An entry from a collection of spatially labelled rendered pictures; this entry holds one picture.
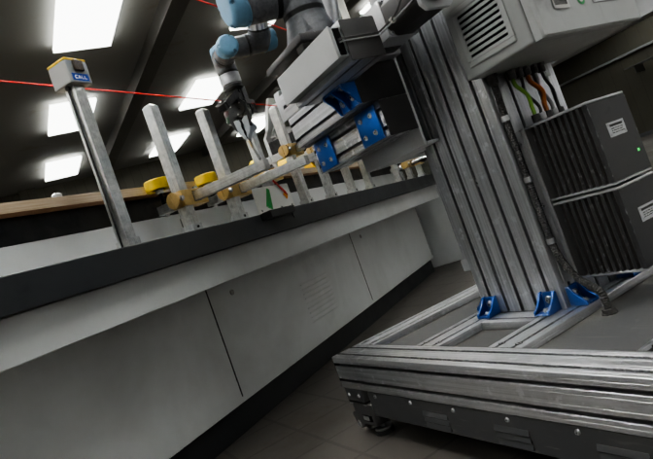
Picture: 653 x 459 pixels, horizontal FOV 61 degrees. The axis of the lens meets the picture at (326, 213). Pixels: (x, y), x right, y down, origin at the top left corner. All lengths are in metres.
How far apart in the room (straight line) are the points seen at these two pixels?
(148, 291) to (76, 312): 0.22
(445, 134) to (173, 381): 1.09
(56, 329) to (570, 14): 1.25
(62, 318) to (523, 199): 1.05
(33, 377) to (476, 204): 1.15
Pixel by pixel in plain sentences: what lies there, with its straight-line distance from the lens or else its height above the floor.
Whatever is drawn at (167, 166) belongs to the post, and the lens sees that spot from 1.75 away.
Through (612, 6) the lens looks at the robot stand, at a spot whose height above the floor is 0.80.
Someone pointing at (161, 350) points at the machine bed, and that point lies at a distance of 1.81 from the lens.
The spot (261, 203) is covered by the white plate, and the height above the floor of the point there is 0.74.
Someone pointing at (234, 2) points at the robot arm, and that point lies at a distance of 1.50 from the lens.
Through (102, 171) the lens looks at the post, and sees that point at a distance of 1.55.
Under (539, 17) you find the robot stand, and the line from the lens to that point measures 1.14.
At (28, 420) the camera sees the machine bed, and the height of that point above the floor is 0.38.
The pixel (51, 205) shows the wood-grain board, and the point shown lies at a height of 0.88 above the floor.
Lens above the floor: 0.56
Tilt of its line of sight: 2 degrees up
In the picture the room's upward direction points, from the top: 20 degrees counter-clockwise
